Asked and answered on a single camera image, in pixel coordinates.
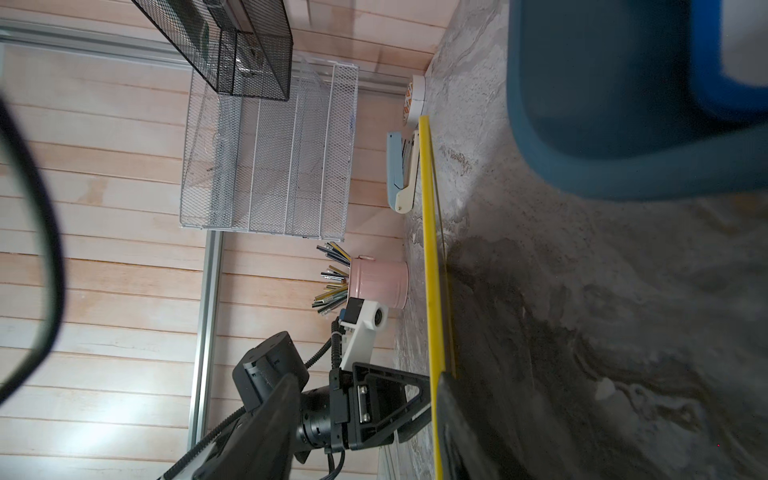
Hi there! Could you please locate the black mesh wall basket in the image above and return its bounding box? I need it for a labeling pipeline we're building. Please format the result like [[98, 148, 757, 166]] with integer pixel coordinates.
[[134, 0, 293, 101]]

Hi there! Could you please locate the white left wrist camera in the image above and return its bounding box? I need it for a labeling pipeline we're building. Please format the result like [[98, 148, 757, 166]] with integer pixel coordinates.
[[339, 297, 389, 371]]

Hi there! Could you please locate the light blue stapler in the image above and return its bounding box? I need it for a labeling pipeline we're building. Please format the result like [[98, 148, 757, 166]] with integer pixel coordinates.
[[386, 130, 420, 214]]

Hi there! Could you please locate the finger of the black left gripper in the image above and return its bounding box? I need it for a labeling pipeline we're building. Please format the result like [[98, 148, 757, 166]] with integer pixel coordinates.
[[350, 363, 431, 450]]

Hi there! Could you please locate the blue-framed whiteboard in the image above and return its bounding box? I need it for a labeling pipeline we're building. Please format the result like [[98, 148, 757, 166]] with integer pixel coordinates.
[[689, 0, 767, 123]]

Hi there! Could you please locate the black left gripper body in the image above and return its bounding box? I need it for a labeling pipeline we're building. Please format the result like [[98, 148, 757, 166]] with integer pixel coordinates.
[[293, 367, 372, 453]]

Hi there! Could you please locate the yellow-framed whiteboard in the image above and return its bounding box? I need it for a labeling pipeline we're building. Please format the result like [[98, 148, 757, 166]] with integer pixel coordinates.
[[418, 115, 453, 479]]

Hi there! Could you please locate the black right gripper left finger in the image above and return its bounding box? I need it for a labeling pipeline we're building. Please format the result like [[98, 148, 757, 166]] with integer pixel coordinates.
[[192, 374, 300, 479]]

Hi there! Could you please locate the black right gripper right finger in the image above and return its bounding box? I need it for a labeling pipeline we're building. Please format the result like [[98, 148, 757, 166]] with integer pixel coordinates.
[[437, 372, 501, 479]]

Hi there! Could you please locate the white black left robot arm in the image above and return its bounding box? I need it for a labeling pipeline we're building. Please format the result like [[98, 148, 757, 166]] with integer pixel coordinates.
[[232, 331, 431, 462]]

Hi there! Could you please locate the teal plastic storage box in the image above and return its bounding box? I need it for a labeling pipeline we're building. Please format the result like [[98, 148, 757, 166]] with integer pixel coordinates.
[[506, 1, 767, 201]]

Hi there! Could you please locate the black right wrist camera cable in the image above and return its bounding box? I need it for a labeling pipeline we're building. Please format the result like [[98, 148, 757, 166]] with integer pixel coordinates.
[[0, 95, 66, 406]]

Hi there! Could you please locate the pink pencil cup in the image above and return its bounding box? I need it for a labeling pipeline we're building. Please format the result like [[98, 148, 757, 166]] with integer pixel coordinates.
[[348, 256, 409, 309]]

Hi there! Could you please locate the white wire wall shelf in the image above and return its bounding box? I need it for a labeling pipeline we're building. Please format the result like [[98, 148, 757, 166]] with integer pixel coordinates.
[[179, 60, 359, 241]]

